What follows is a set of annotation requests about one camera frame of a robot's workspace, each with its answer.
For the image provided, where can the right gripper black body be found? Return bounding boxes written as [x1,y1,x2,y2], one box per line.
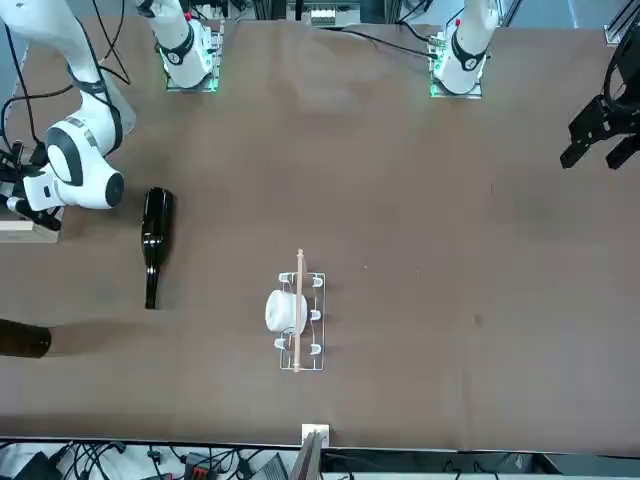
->
[14,202,64,232]

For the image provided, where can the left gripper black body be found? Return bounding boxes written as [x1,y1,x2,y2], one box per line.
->
[610,29,640,135]

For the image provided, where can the black label dispenser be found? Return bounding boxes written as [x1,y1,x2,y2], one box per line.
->
[0,141,25,174]

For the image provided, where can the black sloped-shoulder wine bottle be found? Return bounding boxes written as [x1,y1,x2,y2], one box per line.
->
[141,187,176,311]

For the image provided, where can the brown high-shoulder wine bottle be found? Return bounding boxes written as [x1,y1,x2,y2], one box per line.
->
[0,319,53,359]

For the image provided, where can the clear plastic bottle blue cap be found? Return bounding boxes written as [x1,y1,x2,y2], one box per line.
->
[113,94,138,137]

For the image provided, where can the light wooden base block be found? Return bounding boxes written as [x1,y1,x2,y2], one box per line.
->
[0,207,65,245]

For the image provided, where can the white ceramic cup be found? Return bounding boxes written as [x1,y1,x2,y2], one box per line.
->
[263,288,309,335]

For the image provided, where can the large black power adapter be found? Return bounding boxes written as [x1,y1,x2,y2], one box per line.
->
[7,452,56,480]

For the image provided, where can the clear cup rack wooden rod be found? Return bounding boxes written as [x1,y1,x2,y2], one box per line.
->
[276,248,327,374]

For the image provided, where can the orange black connector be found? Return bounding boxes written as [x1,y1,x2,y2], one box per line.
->
[183,452,221,479]

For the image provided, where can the black ribbed power adapter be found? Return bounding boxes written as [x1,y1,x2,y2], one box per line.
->
[249,452,290,480]

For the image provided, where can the aluminium upright profile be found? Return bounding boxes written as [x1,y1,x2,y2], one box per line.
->
[289,423,331,480]

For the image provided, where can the aluminium corner post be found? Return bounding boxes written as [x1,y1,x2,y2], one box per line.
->
[602,0,631,47]

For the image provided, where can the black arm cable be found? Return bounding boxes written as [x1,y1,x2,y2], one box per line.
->
[0,0,132,174]

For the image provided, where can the black base cable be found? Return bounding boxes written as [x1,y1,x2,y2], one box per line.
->
[319,25,442,60]

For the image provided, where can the table edge rail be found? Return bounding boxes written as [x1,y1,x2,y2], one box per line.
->
[0,437,640,459]

